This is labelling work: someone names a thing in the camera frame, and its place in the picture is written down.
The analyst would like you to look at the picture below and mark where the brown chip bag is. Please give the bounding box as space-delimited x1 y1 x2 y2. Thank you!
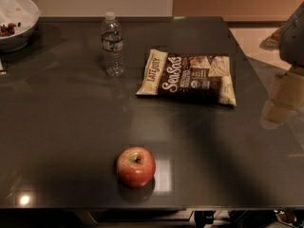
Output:
137 49 237 106

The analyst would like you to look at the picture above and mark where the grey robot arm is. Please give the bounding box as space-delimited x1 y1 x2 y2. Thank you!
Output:
260 2 304 129

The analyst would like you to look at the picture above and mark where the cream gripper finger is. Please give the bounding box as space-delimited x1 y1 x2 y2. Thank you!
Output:
260 66 304 130

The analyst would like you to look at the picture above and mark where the clear plastic water bottle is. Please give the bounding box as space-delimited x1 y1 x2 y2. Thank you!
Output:
101 11 124 77

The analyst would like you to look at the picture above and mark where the red apple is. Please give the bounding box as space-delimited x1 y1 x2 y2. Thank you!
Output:
116 146 156 188

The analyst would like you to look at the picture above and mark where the white bowl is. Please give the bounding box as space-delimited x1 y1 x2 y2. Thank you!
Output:
0 0 41 52

